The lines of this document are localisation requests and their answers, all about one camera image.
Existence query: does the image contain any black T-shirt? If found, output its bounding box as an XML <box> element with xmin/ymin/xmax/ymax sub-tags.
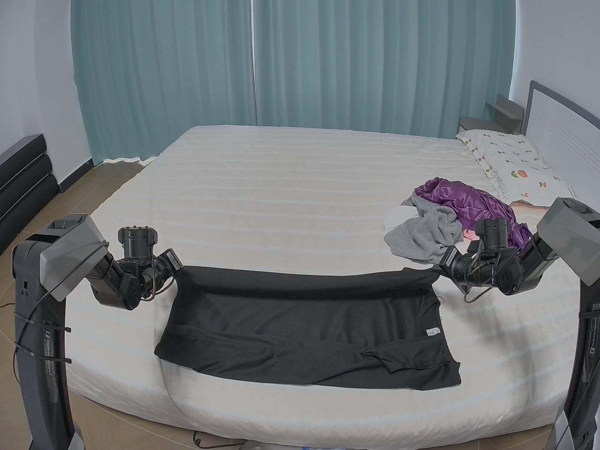
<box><xmin>155</xmin><ymin>264</ymin><xmax>462</xmax><ymax>389</ymax></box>

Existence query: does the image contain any bed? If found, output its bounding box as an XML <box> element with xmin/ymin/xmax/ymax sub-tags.
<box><xmin>63</xmin><ymin>80</ymin><xmax>600</xmax><ymax>442</ymax></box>

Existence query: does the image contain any white garment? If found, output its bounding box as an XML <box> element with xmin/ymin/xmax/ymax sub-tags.
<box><xmin>383</xmin><ymin>206</ymin><xmax>418</xmax><ymax>231</ymax></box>

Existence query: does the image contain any grey garment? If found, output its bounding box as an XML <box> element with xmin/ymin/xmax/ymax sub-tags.
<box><xmin>383</xmin><ymin>197</ymin><xmax>462</xmax><ymax>265</ymax></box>

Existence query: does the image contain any purple satin garment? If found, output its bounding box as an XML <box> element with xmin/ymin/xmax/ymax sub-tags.
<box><xmin>413</xmin><ymin>176</ymin><xmax>533</xmax><ymax>247</ymax></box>

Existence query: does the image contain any blue-green curtain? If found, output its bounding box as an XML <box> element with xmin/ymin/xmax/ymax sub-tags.
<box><xmin>70</xmin><ymin>0</ymin><xmax>259</xmax><ymax>167</ymax></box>
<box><xmin>253</xmin><ymin>0</ymin><xmax>516</xmax><ymax>135</ymax></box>

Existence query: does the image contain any white printed pillow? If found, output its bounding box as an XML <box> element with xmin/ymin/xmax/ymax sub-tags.
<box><xmin>456</xmin><ymin>129</ymin><xmax>573</xmax><ymax>205</ymax></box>

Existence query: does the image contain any grey bedside table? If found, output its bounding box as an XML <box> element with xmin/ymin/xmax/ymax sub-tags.
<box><xmin>459</xmin><ymin>94</ymin><xmax>525</xmax><ymax>134</ymax></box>

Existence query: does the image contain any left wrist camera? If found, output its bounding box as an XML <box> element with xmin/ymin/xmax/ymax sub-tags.
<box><xmin>163</xmin><ymin>247</ymin><xmax>184</xmax><ymax>276</ymax></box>

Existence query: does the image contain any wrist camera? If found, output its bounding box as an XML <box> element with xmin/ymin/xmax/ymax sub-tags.
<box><xmin>438</xmin><ymin>246</ymin><xmax>461</xmax><ymax>273</ymax></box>
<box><xmin>163</xmin><ymin>247</ymin><xmax>184</xmax><ymax>276</ymax></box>

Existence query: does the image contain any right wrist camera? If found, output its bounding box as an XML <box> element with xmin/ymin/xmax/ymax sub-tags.
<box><xmin>438</xmin><ymin>246</ymin><xmax>461</xmax><ymax>273</ymax></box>

